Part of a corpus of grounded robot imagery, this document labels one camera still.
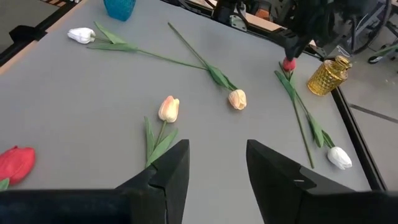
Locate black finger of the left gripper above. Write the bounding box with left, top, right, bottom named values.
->
left=275, top=30, right=295, bottom=60
left=294, top=36, right=315, bottom=60

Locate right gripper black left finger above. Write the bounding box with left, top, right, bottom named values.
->
left=0, top=139, right=190, bottom=224

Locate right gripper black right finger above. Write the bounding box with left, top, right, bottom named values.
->
left=246, top=139, right=398, bottom=224

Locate peach artificial tulip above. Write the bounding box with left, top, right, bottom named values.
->
left=143, top=95, right=181, bottom=170
left=167, top=21, right=248, bottom=111

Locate yellow glass vase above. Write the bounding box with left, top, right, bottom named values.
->
left=307, top=55, right=353, bottom=96

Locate blue glass vase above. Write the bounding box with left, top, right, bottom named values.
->
left=103, top=0, right=137, bottom=22

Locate orange black vacuum cleaner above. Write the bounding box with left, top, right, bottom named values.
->
left=253, top=0, right=393, bottom=63

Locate white artificial tulip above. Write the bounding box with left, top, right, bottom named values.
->
left=289, top=74, right=353, bottom=171
left=67, top=21, right=209, bottom=71

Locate grey table mat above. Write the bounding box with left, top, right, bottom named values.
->
left=0, top=0, right=374, bottom=224

